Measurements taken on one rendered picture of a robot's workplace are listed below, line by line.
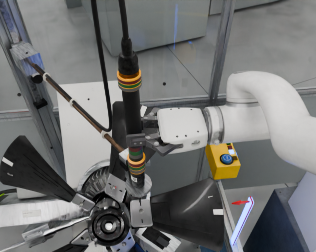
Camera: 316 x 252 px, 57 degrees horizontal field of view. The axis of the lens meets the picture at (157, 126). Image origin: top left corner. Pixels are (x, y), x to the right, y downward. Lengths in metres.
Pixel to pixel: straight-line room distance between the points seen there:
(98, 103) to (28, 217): 0.45
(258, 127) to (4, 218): 0.85
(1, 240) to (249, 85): 2.13
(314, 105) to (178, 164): 0.89
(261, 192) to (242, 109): 1.88
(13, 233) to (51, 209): 1.37
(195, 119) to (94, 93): 0.54
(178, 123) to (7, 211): 0.69
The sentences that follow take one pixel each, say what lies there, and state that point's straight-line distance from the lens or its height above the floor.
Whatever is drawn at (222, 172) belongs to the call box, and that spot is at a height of 1.04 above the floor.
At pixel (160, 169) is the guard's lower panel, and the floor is 0.41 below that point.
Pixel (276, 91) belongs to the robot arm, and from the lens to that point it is 0.57.
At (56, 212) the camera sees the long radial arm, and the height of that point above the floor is 1.11.
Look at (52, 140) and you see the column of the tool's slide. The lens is 1.51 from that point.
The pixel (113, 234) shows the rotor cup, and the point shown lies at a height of 1.20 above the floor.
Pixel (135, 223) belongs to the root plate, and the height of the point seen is 1.19.
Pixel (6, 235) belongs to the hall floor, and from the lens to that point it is 2.43.
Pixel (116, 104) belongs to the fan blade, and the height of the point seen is 1.40.
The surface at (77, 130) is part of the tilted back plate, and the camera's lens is 1.10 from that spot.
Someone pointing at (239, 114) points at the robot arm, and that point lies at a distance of 0.63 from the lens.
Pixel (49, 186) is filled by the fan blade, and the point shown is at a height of 1.28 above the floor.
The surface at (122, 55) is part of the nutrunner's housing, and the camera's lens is 0.50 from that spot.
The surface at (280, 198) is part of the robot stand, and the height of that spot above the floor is 0.93.
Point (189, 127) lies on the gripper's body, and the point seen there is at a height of 1.57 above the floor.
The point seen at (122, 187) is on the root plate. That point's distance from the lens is 0.88.
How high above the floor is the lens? 2.01
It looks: 46 degrees down
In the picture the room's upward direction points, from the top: straight up
